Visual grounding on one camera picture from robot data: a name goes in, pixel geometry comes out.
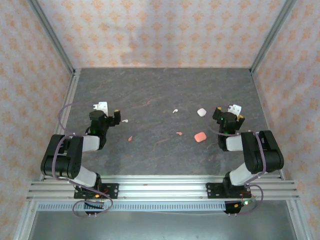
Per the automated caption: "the pink earbud charging case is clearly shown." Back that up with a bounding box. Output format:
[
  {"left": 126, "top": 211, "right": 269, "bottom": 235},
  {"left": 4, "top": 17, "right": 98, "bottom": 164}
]
[{"left": 194, "top": 131, "right": 207, "bottom": 143}]

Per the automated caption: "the small green-lit circuit board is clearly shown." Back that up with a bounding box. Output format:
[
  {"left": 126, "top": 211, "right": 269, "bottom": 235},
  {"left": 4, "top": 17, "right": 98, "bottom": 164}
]
[{"left": 239, "top": 198, "right": 257, "bottom": 208}]

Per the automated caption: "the grey metal sheet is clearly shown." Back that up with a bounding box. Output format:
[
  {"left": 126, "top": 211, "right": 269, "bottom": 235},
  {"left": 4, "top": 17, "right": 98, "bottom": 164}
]
[{"left": 27, "top": 211, "right": 298, "bottom": 240}]

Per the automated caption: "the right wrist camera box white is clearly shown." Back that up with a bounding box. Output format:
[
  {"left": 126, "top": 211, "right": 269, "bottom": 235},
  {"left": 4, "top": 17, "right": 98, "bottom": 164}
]
[{"left": 227, "top": 103, "right": 243, "bottom": 116}]

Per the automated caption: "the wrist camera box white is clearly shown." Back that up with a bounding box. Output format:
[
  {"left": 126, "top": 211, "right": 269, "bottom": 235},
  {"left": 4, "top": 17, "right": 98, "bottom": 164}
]
[
  {"left": 227, "top": 103, "right": 243, "bottom": 116},
  {"left": 92, "top": 101, "right": 109, "bottom": 118}
]

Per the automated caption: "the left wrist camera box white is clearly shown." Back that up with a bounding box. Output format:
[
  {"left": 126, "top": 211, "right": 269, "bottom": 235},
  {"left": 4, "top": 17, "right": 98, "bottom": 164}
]
[{"left": 92, "top": 101, "right": 109, "bottom": 118}]

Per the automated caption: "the aluminium table side rail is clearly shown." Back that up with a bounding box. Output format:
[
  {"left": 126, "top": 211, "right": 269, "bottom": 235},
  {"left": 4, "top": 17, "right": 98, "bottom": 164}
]
[{"left": 37, "top": 68, "right": 82, "bottom": 182}]

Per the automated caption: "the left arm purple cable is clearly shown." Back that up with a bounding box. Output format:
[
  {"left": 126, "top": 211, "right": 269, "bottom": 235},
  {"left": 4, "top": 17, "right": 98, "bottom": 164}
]
[{"left": 53, "top": 102, "right": 114, "bottom": 218}]

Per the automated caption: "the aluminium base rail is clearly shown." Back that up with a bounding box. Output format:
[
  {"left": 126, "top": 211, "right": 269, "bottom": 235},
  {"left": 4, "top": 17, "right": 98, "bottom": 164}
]
[{"left": 26, "top": 174, "right": 301, "bottom": 202}]

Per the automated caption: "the aluminium frame post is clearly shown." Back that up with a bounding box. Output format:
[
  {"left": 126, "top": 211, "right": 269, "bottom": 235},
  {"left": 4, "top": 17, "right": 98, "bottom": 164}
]
[
  {"left": 249, "top": 0, "right": 298, "bottom": 74},
  {"left": 26, "top": 0, "right": 76, "bottom": 75}
]

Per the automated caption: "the slotted grey cable duct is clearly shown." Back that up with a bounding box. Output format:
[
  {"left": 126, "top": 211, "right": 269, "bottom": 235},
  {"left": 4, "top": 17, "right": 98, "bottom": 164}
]
[{"left": 36, "top": 201, "right": 227, "bottom": 212}]

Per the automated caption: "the aluminium frame leg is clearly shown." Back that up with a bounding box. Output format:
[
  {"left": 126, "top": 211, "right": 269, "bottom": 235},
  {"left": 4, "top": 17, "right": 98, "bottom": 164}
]
[
  {"left": 284, "top": 199, "right": 310, "bottom": 240},
  {"left": 13, "top": 201, "right": 38, "bottom": 240}
]

